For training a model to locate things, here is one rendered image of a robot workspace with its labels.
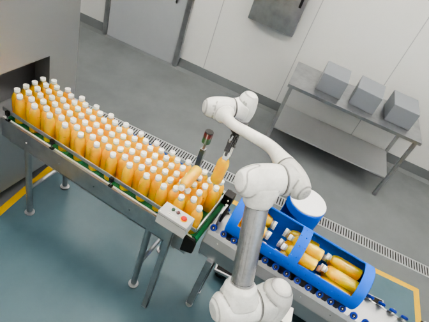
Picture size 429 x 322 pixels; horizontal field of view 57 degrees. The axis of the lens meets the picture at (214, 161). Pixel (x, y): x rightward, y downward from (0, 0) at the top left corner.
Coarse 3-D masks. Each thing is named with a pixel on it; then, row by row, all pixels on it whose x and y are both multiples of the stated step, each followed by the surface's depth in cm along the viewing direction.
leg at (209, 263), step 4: (208, 260) 271; (204, 264) 274; (208, 264) 272; (212, 264) 276; (204, 268) 276; (208, 268) 274; (200, 272) 280; (204, 272) 278; (208, 272) 283; (200, 276) 283; (204, 276) 280; (200, 280) 285; (196, 284) 290; (200, 284) 288; (196, 288) 293; (192, 292) 297; (196, 292) 295; (188, 296) 303; (192, 296) 300; (188, 300) 305; (192, 300) 303; (188, 304) 310; (192, 304) 311
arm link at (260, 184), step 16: (240, 176) 154; (256, 176) 151; (272, 176) 153; (240, 192) 155; (256, 192) 152; (272, 192) 154; (256, 208) 157; (256, 224) 160; (240, 240) 165; (256, 240) 162; (240, 256) 166; (256, 256) 166; (240, 272) 167; (224, 288) 172; (240, 288) 169; (256, 288) 173; (224, 304) 169; (240, 304) 168; (256, 304) 172; (224, 320) 169; (240, 320) 170; (256, 320) 175
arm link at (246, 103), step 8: (240, 96) 201; (248, 96) 197; (256, 96) 200; (240, 104) 198; (248, 104) 198; (256, 104) 200; (240, 112) 200; (248, 112) 201; (240, 120) 206; (248, 120) 206
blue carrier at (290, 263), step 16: (240, 208) 233; (272, 208) 248; (288, 224) 251; (272, 240) 254; (304, 240) 227; (320, 240) 245; (272, 256) 232; (288, 256) 227; (352, 256) 231; (304, 272) 227; (368, 272) 222; (320, 288) 228; (336, 288) 222; (368, 288) 218; (352, 304) 222
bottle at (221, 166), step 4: (220, 160) 228; (224, 160) 228; (228, 160) 229; (216, 164) 231; (220, 164) 228; (224, 164) 228; (228, 164) 229; (216, 168) 231; (220, 168) 229; (224, 168) 229; (216, 172) 233; (220, 172) 232; (224, 172) 232; (212, 176) 237; (216, 176) 234; (220, 176) 234; (212, 180) 238; (216, 180) 236; (220, 180) 237; (216, 184) 238
